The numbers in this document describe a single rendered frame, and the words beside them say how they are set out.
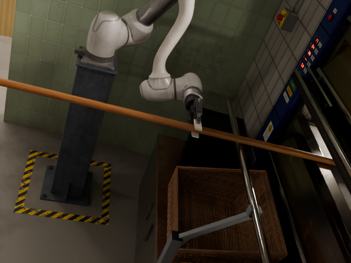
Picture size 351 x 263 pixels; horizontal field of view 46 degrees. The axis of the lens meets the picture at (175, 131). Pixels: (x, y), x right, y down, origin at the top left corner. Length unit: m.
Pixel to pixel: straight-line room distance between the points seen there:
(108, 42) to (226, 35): 0.95
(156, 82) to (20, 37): 1.33
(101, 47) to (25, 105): 1.19
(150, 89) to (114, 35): 0.43
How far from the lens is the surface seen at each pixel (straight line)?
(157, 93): 1.94
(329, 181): 1.88
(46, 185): 2.94
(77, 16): 2.86
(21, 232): 2.69
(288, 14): 2.53
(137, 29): 2.31
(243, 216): 1.54
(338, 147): 1.58
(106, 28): 2.21
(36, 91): 1.66
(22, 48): 3.05
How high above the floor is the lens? 2.12
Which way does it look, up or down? 34 degrees down
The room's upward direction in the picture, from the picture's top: 22 degrees clockwise
